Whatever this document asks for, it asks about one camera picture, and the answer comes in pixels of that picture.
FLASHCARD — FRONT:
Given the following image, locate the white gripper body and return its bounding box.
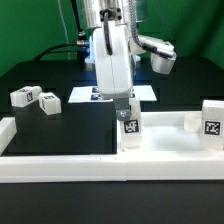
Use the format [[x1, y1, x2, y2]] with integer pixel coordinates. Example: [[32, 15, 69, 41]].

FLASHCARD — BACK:
[[93, 25, 133, 99]]

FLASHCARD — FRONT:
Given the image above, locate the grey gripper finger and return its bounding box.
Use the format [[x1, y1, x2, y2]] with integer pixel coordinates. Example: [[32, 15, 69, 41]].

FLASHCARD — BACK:
[[113, 98, 131, 121]]

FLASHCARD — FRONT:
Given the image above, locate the white square tabletop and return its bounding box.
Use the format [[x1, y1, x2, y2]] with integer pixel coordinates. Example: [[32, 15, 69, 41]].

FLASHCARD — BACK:
[[118, 111, 224, 158]]

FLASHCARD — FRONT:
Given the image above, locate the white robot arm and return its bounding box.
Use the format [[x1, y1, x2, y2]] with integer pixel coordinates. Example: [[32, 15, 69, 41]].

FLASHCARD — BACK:
[[83, 0, 142, 121]]

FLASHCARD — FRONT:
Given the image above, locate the white sheet with fiducial tags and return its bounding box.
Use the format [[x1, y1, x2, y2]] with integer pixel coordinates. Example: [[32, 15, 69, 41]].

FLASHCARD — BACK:
[[68, 85, 157, 103]]

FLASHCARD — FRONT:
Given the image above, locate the white L-shaped obstacle fence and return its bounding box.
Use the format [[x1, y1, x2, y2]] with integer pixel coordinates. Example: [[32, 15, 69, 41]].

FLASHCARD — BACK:
[[0, 116, 224, 184]]

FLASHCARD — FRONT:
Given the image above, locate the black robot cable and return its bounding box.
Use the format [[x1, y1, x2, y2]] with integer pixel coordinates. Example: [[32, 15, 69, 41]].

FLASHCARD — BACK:
[[33, 0, 90, 62]]

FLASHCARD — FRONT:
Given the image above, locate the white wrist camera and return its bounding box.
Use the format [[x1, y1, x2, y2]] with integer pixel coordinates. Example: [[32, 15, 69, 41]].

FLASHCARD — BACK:
[[130, 35, 177, 75]]

